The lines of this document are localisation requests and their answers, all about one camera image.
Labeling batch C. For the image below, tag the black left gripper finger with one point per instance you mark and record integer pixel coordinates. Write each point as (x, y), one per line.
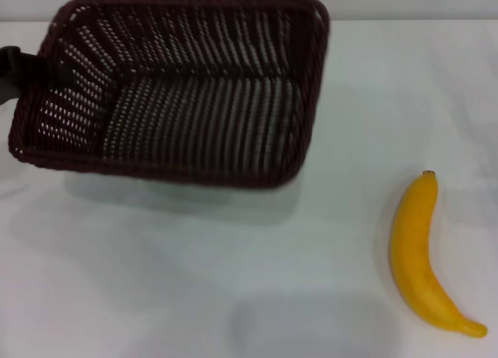
(39, 72)

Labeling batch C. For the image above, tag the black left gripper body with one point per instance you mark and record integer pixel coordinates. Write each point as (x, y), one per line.
(8, 81)

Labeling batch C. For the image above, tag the dark brown woven basket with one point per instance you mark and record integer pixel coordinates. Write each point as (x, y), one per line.
(202, 116)

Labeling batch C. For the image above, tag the yellow banana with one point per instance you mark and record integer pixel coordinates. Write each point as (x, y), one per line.
(414, 249)

